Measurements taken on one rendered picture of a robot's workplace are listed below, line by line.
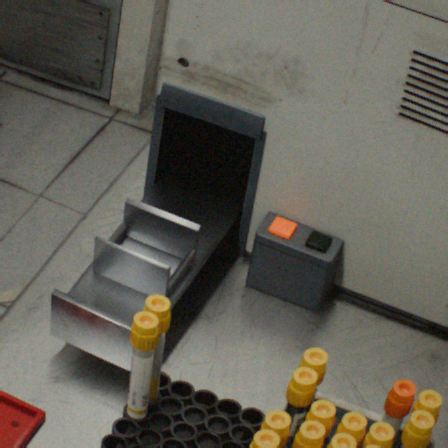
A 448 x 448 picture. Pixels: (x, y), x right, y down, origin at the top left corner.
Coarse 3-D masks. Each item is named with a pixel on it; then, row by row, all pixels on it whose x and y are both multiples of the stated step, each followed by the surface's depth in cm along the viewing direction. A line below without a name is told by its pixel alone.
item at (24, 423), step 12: (0, 396) 79; (12, 396) 79; (0, 408) 79; (12, 408) 79; (24, 408) 79; (36, 408) 79; (0, 420) 78; (12, 420) 78; (24, 420) 79; (36, 420) 78; (0, 432) 78; (12, 432) 78; (24, 432) 77; (0, 444) 77; (12, 444) 77; (24, 444) 77
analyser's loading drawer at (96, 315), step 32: (160, 192) 93; (192, 192) 93; (224, 192) 94; (128, 224) 88; (160, 224) 87; (192, 224) 86; (224, 224) 91; (96, 256) 84; (128, 256) 83; (160, 256) 88; (192, 256) 86; (96, 288) 84; (128, 288) 85; (160, 288) 83; (64, 320) 81; (96, 320) 80; (128, 320) 82; (96, 352) 82; (128, 352) 80
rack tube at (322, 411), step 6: (318, 402) 68; (324, 402) 68; (330, 402) 68; (312, 408) 68; (318, 408) 68; (324, 408) 68; (330, 408) 68; (312, 414) 68; (318, 414) 67; (324, 414) 67; (330, 414) 67; (306, 420) 68; (318, 420) 67; (324, 420) 67; (330, 420) 68; (324, 426) 68; (330, 426) 68; (330, 432) 69; (324, 438) 69
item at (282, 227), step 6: (276, 222) 90; (282, 222) 90; (288, 222) 90; (294, 222) 90; (270, 228) 89; (276, 228) 89; (282, 228) 89; (288, 228) 89; (294, 228) 90; (276, 234) 89; (282, 234) 89; (288, 234) 89
